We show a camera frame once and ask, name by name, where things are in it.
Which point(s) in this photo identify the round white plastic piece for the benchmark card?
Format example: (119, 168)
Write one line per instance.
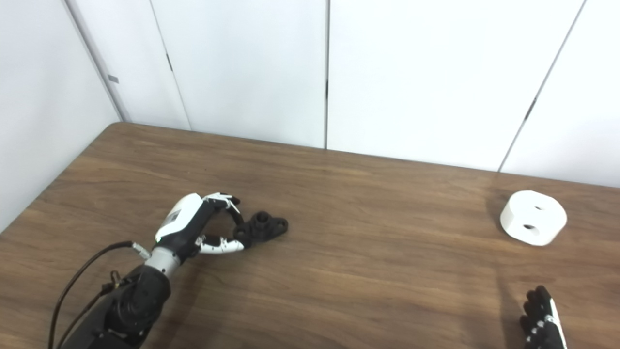
(516, 213)

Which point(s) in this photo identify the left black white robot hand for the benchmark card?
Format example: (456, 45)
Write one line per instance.
(181, 218)

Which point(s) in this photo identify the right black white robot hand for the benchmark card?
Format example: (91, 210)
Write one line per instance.
(542, 329)

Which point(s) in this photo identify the black flanged holder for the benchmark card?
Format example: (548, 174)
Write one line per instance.
(266, 230)

